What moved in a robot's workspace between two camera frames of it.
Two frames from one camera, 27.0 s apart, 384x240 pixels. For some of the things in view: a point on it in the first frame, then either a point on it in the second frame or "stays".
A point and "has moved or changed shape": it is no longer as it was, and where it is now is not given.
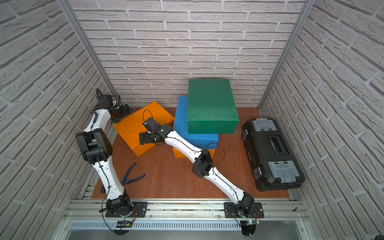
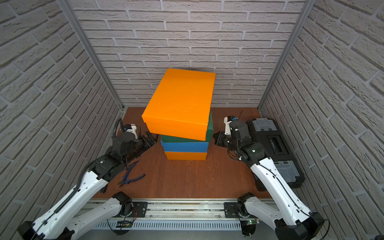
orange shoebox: [178, 154] has moved or changed shape
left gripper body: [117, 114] to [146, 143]
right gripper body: [149, 137] to [225, 141]
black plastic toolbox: [274, 165] stays
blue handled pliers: [124, 180] stays
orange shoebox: [130, 127] has moved or changed shape
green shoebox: [211, 108] has moved or changed shape
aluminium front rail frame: [90, 214] stays
